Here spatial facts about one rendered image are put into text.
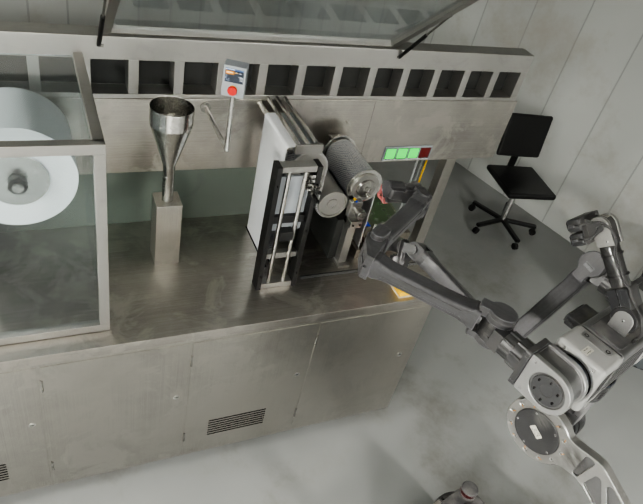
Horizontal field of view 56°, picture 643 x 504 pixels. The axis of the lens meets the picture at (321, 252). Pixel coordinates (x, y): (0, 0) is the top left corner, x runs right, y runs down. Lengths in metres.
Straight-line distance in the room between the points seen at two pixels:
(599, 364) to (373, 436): 1.72
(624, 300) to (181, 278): 1.46
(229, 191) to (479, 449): 1.77
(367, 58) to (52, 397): 1.66
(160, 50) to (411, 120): 1.11
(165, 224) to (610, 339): 1.46
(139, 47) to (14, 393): 1.19
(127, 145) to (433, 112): 1.29
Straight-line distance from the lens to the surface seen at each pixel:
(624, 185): 4.75
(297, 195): 2.09
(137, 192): 2.45
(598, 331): 1.65
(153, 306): 2.19
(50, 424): 2.40
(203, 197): 2.53
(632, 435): 3.84
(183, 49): 2.20
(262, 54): 2.28
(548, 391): 1.53
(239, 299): 2.24
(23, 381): 2.19
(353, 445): 3.04
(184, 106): 2.09
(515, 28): 5.05
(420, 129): 2.76
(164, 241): 2.27
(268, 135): 2.25
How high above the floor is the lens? 2.46
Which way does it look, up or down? 38 degrees down
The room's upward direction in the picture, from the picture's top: 15 degrees clockwise
